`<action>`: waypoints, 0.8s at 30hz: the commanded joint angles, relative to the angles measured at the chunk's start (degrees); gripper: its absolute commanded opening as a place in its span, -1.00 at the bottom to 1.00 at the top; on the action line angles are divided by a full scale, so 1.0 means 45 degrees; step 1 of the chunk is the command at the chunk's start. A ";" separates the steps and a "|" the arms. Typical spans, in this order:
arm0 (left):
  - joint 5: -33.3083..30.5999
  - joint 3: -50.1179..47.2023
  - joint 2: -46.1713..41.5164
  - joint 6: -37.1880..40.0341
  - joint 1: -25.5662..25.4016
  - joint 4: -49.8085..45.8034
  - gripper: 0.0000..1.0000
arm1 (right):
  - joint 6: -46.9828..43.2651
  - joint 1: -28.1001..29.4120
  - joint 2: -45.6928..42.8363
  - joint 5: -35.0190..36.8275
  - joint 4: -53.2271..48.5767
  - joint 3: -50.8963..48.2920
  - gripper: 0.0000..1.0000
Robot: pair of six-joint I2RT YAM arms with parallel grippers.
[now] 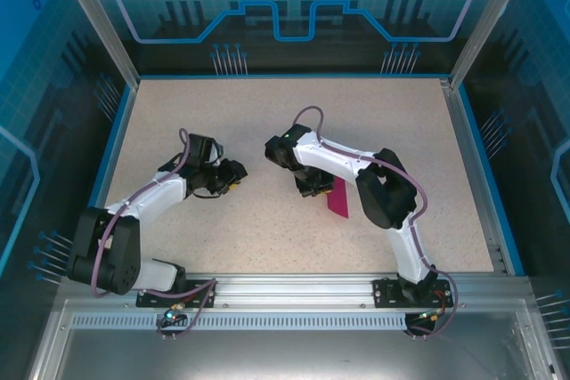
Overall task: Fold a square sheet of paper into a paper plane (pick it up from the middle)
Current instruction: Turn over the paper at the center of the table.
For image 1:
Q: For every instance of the pink paper sheet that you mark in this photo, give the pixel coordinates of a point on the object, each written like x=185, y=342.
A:
x=338, y=202

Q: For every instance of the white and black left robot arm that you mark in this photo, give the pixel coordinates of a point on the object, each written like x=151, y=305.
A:
x=151, y=197

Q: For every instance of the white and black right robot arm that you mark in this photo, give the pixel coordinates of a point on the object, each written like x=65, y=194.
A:
x=329, y=157

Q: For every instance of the metal sheet panel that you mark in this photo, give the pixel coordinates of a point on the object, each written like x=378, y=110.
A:
x=289, y=353

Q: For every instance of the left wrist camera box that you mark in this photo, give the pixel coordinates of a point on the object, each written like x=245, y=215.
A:
x=217, y=154

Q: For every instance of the aluminium mounting rail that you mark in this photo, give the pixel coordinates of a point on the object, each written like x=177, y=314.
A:
x=294, y=291

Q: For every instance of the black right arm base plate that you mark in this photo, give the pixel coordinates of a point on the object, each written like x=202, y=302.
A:
x=387, y=293

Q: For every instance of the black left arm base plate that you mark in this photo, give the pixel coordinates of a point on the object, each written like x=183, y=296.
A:
x=147, y=297

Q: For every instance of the aluminium side rail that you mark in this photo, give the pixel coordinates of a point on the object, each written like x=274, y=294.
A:
x=474, y=175

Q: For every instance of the blue table frame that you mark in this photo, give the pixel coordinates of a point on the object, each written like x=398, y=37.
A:
x=488, y=175

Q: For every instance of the aluminium corner post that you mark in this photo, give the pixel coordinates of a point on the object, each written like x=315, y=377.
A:
x=101, y=19
x=485, y=19

